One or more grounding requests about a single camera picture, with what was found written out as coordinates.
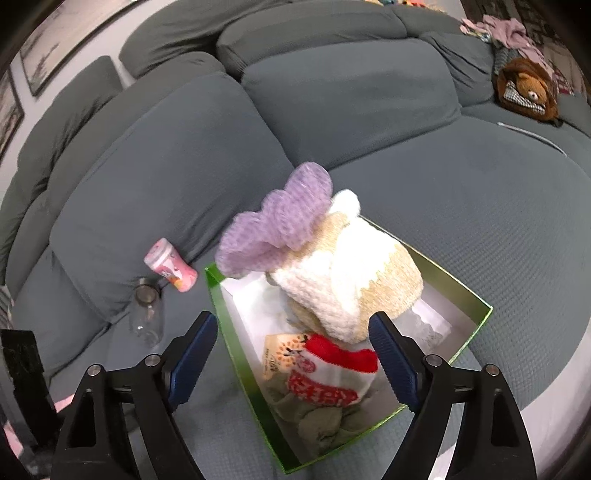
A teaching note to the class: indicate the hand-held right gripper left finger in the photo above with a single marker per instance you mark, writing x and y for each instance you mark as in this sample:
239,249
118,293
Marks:
194,364

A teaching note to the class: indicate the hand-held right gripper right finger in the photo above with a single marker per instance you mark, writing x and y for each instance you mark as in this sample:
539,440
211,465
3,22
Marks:
392,364

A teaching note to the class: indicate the green cardboard box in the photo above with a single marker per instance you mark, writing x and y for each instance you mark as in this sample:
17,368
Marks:
231,332

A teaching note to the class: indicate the red and white sock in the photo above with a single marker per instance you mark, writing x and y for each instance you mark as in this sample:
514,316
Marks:
332,374

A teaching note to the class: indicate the cream and tan knitted cloth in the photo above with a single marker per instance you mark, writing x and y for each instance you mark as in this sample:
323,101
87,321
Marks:
360,277

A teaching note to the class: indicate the person's pink clothing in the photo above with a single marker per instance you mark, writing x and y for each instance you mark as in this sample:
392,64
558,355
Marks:
9,438

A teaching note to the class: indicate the pink candy jar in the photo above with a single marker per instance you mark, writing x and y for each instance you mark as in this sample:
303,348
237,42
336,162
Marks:
171,265

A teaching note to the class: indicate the grey sofa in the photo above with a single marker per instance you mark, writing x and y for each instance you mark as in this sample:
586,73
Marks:
415,184

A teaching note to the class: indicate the brown teddy bear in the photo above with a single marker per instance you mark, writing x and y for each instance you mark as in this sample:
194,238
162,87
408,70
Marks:
526,90

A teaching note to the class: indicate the pile of purple clothes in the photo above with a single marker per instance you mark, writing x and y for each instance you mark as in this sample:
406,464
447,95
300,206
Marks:
508,30

